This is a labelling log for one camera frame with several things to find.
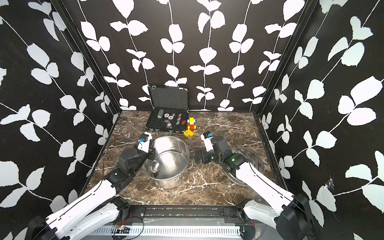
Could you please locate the stainless steel pot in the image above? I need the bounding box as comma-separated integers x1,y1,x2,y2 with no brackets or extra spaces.
142,136,190,189

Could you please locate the steel pot lid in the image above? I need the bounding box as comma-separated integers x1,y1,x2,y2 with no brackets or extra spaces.
225,147,265,187

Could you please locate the long metal spoon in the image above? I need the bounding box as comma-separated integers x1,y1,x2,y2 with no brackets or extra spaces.
149,160,160,173

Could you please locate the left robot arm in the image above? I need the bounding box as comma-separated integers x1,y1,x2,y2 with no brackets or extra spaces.
25,147,155,240

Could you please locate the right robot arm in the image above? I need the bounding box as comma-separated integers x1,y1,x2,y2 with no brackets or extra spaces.
197,132,315,240

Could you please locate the yellow number six block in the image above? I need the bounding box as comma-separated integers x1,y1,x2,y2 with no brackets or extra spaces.
184,130,195,137

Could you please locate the yellow red toy car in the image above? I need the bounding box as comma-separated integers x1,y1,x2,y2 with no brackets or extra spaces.
188,118,196,131

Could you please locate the black poker chip case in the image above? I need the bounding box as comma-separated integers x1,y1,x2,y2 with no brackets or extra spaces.
146,85,189,134

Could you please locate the white perforated strip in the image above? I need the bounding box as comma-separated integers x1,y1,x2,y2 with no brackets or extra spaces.
89,226,241,238

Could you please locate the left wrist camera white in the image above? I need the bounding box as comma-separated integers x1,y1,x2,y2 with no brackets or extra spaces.
137,132,153,153

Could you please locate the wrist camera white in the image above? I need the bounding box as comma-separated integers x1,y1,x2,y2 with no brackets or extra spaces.
201,131,214,152
137,132,153,153

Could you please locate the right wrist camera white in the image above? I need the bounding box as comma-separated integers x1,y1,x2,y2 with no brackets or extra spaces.
201,131,214,152

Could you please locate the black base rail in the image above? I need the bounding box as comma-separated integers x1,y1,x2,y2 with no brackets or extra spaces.
118,205,252,226

